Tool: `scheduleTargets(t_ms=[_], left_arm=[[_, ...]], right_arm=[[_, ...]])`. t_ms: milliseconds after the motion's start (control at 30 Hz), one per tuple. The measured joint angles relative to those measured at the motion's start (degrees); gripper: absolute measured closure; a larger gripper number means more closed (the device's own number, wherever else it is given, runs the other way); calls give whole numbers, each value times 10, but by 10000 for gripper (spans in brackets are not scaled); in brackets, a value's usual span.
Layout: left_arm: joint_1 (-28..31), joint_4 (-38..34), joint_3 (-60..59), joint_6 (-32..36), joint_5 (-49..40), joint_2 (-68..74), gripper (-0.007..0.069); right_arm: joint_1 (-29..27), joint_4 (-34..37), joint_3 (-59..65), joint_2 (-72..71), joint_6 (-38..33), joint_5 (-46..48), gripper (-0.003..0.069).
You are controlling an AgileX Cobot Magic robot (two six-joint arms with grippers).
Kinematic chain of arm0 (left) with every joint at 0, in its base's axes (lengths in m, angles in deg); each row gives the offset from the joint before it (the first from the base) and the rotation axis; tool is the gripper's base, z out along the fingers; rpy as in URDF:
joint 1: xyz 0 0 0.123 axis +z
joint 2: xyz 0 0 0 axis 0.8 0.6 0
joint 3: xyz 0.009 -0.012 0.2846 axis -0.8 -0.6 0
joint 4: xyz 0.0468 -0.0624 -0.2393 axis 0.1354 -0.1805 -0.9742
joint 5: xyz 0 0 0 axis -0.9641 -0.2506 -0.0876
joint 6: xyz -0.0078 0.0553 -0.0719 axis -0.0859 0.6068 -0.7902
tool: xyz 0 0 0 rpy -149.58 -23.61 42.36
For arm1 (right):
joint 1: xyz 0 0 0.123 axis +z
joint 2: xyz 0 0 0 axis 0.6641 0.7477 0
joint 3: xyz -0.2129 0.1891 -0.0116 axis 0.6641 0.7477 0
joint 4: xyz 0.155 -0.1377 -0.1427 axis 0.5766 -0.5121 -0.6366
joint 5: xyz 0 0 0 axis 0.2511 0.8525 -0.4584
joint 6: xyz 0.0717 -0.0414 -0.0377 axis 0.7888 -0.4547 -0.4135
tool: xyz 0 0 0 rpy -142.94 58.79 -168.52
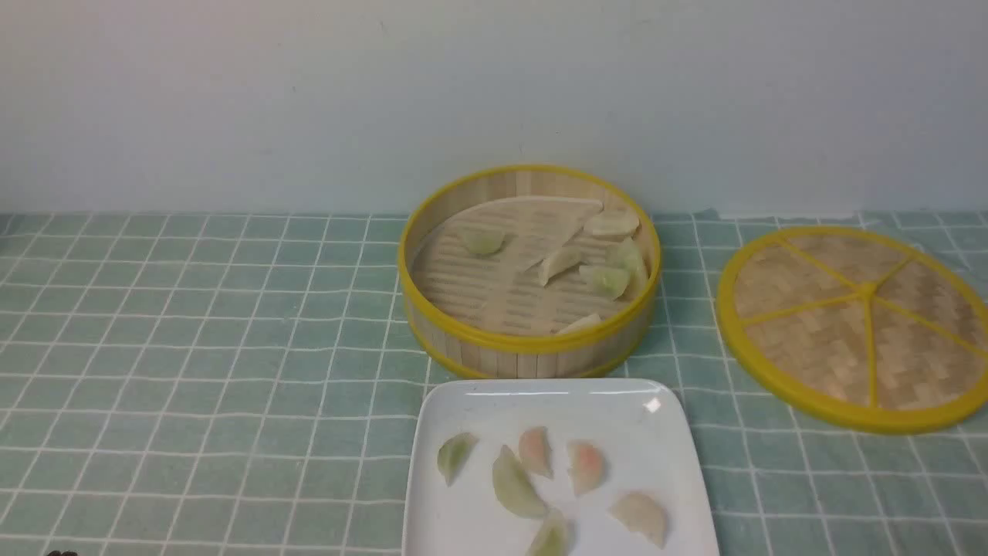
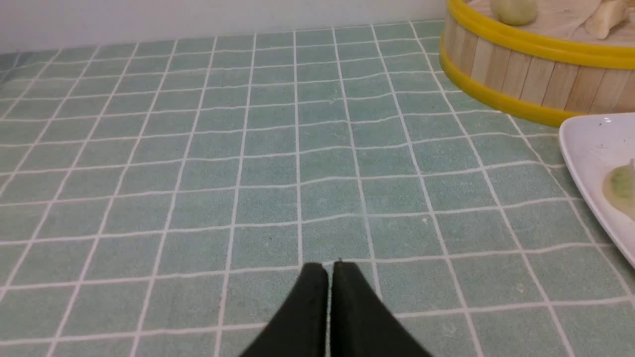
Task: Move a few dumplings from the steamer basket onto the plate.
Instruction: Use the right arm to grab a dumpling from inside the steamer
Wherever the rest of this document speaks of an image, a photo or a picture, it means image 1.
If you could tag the pink dumpling upper on plate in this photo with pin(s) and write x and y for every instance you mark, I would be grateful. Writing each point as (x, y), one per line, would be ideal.
(534, 452)

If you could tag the pink dumpling on plate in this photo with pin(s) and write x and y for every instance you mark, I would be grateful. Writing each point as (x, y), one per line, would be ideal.
(588, 466)
(534, 452)

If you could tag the green dumpling left on plate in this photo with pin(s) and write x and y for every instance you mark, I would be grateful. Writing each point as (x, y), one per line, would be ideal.
(453, 454)

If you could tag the white square plate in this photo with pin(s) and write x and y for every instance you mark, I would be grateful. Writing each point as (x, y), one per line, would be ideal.
(638, 424)

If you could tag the pink dumpling centre on plate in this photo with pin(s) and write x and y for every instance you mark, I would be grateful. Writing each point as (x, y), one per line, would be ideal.
(588, 466)

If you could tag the large green dumpling on plate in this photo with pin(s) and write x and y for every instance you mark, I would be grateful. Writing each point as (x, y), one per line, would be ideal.
(514, 489)

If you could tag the green dumpling bottom of plate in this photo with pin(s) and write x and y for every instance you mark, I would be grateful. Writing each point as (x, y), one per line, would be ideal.
(553, 537)

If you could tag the cream steamer liner paper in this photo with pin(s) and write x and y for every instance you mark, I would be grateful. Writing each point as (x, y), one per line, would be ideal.
(501, 293)

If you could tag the green dumpling left in steamer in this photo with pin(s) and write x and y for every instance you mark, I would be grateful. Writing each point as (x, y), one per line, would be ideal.
(482, 242)

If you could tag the yellow rimmed bamboo steamer basket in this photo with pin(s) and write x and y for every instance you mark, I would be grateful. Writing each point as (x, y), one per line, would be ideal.
(480, 354)

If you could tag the pale green dumpling right steamer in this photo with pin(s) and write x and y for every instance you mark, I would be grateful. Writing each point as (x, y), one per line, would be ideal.
(627, 255)

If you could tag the green checkered tablecloth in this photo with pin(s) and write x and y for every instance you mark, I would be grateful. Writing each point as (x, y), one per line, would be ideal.
(175, 383)

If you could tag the yellow rimmed woven steamer lid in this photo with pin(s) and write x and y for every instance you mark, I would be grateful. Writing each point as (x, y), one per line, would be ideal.
(856, 328)

